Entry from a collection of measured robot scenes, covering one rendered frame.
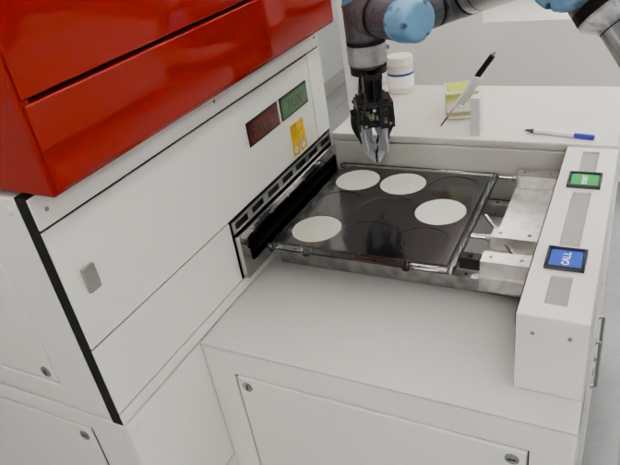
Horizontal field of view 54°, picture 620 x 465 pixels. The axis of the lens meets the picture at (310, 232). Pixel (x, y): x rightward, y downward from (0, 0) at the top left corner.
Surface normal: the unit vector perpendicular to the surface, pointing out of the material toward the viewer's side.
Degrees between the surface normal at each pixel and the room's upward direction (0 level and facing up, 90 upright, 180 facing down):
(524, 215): 0
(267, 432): 90
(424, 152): 90
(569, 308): 0
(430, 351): 0
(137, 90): 90
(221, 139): 90
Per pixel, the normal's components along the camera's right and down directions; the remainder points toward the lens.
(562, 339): -0.43, 0.51
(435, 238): -0.15, -0.85
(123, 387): 0.89, 0.11
